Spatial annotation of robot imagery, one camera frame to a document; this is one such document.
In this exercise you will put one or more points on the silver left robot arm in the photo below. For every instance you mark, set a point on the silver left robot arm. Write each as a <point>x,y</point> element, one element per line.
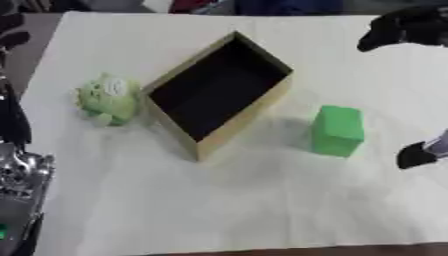
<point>23,186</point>

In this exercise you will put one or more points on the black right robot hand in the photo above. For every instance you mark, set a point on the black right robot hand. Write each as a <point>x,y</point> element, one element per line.
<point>408,26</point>

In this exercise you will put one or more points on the tan cardboard box black inside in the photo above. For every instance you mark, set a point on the tan cardboard box black inside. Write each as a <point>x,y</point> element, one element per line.
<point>219,90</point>

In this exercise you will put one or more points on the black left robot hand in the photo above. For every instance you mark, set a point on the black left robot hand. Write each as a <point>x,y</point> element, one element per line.
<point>13,123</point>

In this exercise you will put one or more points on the green soft toy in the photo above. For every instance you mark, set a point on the green soft toy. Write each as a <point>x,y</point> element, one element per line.
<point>111,100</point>

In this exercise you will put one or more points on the green rectangular block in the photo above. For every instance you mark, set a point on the green rectangular block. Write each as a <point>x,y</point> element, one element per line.
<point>338,130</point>

